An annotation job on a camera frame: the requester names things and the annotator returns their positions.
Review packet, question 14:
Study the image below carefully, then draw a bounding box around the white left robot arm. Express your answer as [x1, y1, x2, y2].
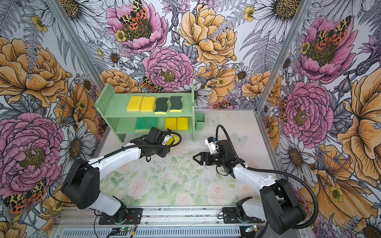
[61, 128, 176, 219]

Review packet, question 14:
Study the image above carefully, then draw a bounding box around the small yellow sponge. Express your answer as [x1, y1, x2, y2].
[165, 118, 177, 131]

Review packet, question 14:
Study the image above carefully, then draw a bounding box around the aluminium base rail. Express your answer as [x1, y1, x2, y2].
[51, 206, 267, 238]

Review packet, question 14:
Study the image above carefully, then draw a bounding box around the black corrugated right cable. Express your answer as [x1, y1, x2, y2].
[215, 124, 319, 230]

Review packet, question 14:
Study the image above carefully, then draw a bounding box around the dark green scrub sponge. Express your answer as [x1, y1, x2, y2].
[170, 96, 183, 113]

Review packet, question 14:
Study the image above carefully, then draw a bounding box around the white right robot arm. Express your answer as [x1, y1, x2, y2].
[193, 137, 307, 235]

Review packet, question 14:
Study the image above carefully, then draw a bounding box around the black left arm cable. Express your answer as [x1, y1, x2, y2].
[49, 128, 183, 204]

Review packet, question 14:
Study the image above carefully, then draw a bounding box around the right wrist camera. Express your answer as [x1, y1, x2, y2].
[204, 136, 218, 155]

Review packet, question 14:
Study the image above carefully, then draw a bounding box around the green metal shelf unit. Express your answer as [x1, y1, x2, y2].
[95, 84, 196, 143]

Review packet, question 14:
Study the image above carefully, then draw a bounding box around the large yellow sponge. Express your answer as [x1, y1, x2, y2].
[140, 96, 156, 113]
[166, 134, 180, 145]
[126, 96, 143, 112]

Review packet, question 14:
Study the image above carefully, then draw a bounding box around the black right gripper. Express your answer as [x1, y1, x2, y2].
[192, 151, 225, 166]

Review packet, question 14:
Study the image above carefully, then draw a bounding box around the green circuit board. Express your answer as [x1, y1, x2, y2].
[112, 227, 131, 235]

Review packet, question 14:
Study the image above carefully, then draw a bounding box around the light green scrub sponge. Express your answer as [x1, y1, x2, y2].
[146, 117, 159, 130]

